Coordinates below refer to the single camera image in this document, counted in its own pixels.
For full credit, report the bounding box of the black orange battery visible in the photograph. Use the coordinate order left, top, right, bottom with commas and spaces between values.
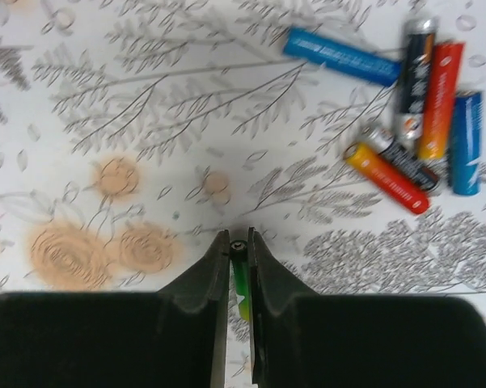
395, 15, 438, 145

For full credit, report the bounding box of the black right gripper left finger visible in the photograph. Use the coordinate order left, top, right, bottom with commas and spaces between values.
0, 231, 230, 387

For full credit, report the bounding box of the green battery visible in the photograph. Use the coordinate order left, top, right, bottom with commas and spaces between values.
230, 240, 250, 322

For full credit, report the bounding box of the red orange battery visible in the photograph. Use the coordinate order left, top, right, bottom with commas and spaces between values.
417, 40, 465, 160
344, 142, 430, 215

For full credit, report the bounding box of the blue battery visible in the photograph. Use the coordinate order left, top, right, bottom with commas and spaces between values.
449, 90, 483, 196
283, 27, 401, 87

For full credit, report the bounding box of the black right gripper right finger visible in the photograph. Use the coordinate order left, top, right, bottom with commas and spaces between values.
247, 226, 486, 388

